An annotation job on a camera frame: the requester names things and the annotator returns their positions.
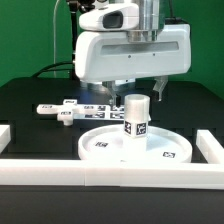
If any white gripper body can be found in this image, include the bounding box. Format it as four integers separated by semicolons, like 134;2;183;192
75;24;191;83

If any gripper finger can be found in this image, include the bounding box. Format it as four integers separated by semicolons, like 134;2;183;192
107;81;121;106
153;76;168;101

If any white round table top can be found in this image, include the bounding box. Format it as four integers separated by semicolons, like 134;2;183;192
78;124;192;163

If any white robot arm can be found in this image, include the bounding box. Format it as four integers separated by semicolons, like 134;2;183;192
75;0;191;106

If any white tag plate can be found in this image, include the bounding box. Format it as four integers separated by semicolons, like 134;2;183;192
74;105;124;120

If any white cross table base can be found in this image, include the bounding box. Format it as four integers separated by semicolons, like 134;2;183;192
36;99;87;126

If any white right fence bar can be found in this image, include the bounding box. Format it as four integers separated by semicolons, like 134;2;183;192
196;130;224;164

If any white fence bar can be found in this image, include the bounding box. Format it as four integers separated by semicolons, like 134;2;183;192
196;130;224;164
0;159;224;190
0;125;11;154

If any white front fence bar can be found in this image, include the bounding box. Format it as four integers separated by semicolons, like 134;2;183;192
0;159;224;190

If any white left fence bar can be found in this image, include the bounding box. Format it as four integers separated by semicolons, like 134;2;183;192
0;125;11;154

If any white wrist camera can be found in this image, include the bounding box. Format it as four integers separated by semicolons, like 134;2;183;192
79;3;139;31

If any black cable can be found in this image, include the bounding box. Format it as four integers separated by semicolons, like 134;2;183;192
31;60;77;79

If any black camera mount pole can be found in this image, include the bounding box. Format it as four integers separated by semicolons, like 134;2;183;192
65;0;98;79

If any white thin cable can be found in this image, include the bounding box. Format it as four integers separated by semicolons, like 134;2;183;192
53;0;63;64

